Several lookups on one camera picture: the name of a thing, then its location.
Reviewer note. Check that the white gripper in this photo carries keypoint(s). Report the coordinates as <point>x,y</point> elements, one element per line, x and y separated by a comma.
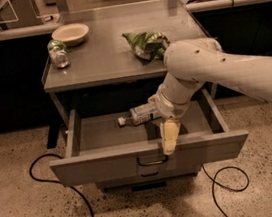
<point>173,109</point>

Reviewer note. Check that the blue plastic bottle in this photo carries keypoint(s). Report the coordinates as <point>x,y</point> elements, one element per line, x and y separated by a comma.
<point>139,115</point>

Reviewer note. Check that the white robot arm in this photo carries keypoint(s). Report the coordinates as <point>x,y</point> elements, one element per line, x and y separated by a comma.
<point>190,64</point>

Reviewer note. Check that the grey open top drawer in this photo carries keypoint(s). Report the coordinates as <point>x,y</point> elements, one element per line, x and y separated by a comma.
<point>100,151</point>

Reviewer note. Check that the grey metal counter cabinet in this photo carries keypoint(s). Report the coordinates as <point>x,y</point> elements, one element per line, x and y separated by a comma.
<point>104,76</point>

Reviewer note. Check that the green chip bag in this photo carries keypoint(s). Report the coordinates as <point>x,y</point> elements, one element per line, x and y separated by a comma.
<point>148,45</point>

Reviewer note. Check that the white ceramic bowl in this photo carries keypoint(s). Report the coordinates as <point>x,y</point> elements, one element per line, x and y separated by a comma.
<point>71,34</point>

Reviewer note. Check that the green soda can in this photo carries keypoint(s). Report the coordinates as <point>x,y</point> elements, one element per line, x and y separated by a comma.
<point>59,56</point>

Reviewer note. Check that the black drawer handle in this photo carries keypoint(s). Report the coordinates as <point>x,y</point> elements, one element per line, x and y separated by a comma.
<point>156,162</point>

